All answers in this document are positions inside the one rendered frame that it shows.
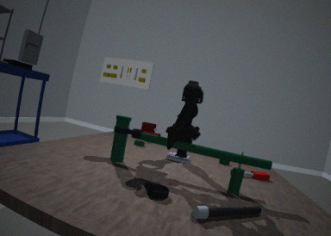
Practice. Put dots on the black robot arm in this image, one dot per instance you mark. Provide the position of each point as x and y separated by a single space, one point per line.
191 95

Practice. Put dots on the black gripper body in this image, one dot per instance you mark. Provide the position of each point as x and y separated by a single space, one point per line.
177 129

